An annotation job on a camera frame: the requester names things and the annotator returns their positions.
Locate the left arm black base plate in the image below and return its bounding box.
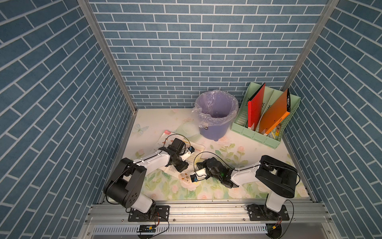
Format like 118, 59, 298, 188
128, 205, 170, 222

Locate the red folder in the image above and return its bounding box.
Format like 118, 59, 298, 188
247, 84, 266, 130

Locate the purple trash bin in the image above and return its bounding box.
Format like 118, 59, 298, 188
192, 90, 239, 141

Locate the right corner aluminium post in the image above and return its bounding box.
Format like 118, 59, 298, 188
281, 0, 339, 91

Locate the small black circuit board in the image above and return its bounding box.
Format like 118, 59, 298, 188
137, 225, 157, 234

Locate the corner aluminium post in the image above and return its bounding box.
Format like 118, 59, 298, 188
78, 0, 137, 114
281, 0, 339, 91

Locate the left corner aluminium post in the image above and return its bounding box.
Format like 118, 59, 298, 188
78, 0, 137, 114

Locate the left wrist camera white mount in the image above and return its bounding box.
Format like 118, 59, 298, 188
181, 146, 195, 161

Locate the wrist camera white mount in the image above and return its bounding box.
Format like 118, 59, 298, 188
181, 146, 195, 161
190, 168, 208, 183

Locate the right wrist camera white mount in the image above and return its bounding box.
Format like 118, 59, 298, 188
190, 168, 208, 183

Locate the clear plastic bin liner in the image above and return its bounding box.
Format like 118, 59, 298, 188
192, 90, 239, 128

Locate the green file organizer rack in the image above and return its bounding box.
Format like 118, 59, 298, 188
231, 83, 300, 149

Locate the orange folder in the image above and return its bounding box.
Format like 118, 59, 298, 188
259, 89, 291, 135

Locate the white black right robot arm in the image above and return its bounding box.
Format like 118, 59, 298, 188
190, 155, 299, 213

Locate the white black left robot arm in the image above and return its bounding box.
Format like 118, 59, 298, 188
103, 138, 195, 216

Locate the floral table mat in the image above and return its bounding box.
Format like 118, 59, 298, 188
123, 109, 295, 201

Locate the English textbook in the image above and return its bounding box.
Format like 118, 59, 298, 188
154, 131, 205, 182

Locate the aluminium front rail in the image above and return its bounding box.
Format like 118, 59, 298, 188
79, 198, 340, 239

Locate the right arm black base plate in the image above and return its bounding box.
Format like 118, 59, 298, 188
247, 204, 290, 221

